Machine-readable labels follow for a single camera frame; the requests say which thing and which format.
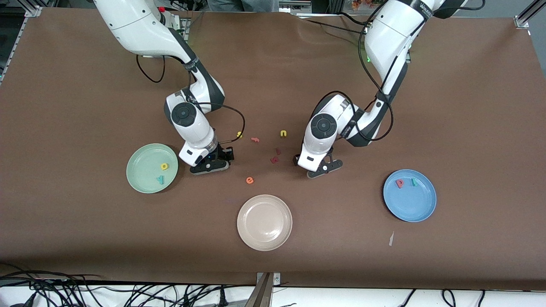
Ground black cable on mat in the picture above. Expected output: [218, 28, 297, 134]
[299, 12, 369, 37]

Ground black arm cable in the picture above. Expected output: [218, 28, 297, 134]
[136, 53, 246, 145]
[357, 0, 395, 142]

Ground orange flowers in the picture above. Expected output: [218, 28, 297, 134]
[351, 0, 384, 11]

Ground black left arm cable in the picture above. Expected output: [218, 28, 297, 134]
[357, 0, 395, 142]

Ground aluminium profile post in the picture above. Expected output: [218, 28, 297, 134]
[244, 273, 273, 307]

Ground person in dark clothes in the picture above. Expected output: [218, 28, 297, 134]
[207, 0, 280, 12]

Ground tangled black cables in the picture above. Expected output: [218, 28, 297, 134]
[0, 264, 239, 307]

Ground green plate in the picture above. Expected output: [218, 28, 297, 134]
[126, 144, 179, 194]

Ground brown table mat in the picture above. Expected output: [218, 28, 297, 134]
[0, 8, 546, 290]

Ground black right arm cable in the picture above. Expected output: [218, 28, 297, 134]
[136, 53, 246, 145]

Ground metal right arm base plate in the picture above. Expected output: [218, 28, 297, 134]
[173, 17, 191, 43]

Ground beige plate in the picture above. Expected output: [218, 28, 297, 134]
[237, 194, 293, 252]

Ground metal bracket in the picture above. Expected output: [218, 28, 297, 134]
[256, 272, 281, 286]

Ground blue plate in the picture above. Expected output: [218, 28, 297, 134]
[383, 169, 437, 223]

